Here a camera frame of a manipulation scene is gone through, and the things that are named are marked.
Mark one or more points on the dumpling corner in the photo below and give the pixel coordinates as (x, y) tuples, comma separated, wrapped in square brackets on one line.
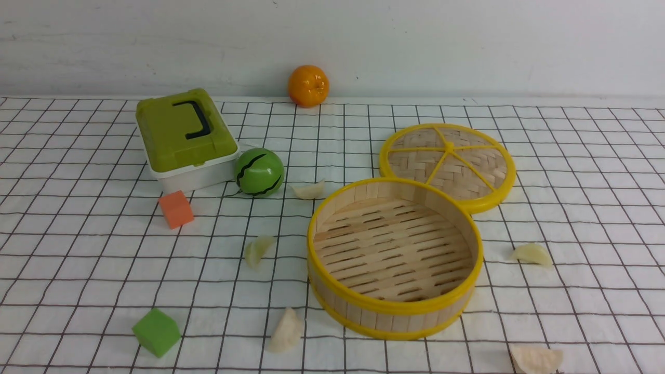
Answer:
[(535, 359)]

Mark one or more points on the green foam cube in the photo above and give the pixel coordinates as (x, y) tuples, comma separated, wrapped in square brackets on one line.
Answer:
[(157, 332)]

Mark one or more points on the bamboo steamer tray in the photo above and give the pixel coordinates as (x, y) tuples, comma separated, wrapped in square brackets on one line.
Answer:
[(392, 258)]

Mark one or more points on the white dumpling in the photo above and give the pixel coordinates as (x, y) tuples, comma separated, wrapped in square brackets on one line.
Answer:
[(288, 332)]

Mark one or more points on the green toy watermelon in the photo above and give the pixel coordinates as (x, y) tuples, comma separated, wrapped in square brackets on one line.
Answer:
[(259, 172)]

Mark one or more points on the pale green dumpling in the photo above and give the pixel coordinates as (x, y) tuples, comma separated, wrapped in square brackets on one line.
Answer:
[(254, 251)]

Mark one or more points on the bamboo steamer lid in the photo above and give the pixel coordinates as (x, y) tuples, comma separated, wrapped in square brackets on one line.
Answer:
[(466, 164)]

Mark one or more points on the white grid tablecloth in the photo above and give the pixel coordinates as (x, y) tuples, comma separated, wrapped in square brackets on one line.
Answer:
[(86, 252)]

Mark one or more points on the green lidded white box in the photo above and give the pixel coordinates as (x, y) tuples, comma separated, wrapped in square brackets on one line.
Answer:
[(187, 144)]

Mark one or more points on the orange foam cube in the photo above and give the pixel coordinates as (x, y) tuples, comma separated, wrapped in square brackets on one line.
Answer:
[(176, 209)]

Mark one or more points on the orange toy fruit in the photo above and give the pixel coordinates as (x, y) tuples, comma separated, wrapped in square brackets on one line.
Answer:
[(308, 86)]

